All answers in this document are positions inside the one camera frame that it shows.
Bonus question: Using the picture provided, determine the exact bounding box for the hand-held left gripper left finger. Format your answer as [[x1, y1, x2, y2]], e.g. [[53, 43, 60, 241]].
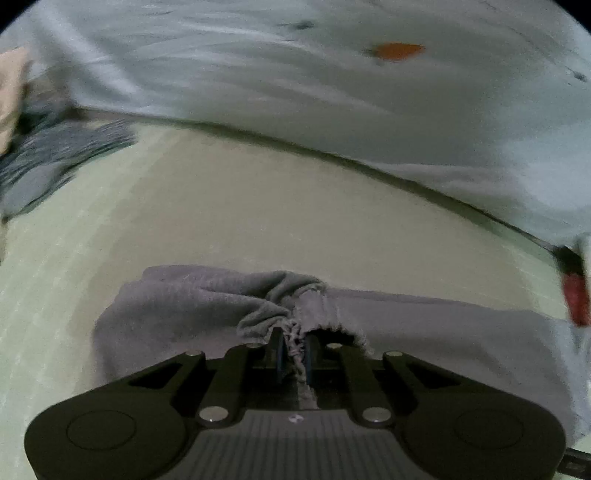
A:
[[128, 327, 286, 426]]

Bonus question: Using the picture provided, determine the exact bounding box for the pale blue printed blanket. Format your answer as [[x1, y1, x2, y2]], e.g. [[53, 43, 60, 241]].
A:
[[0, 0, 591, 252]]

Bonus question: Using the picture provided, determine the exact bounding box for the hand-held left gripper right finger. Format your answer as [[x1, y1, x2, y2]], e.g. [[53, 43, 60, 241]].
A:
[[304, 333, 463, 426]]

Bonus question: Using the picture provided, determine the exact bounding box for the grey crumpled garment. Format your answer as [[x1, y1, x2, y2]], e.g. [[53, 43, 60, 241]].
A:
[[0, 104, 139, 224]]

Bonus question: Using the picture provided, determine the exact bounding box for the grey garment with raw hem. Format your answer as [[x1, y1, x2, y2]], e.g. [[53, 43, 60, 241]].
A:
[[92, 264, 591, 446]]

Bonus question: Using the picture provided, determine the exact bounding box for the red cloth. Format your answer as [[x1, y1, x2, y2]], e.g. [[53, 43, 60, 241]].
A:
[[560, 247, 591, 329]]

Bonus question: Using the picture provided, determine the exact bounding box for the beige cloth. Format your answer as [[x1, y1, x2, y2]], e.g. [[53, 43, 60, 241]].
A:
[[0, 45, 34, 155]]

